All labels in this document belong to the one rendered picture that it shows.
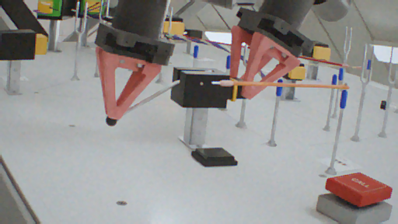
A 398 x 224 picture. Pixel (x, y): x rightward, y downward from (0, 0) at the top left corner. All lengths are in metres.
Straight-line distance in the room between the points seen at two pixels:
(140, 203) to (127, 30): 0.20
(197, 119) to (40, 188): 0.24
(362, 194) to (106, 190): 0.23
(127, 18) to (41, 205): 0.24
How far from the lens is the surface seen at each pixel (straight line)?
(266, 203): 0.53
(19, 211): 0.46
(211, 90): 0.65
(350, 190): 0.50
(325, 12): 0.76
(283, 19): 0.67
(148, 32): 0.61
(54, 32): 1.33
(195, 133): 0.67
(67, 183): 0.53
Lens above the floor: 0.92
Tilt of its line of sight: 14 degrees up
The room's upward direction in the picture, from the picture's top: 46 degrees clockwise
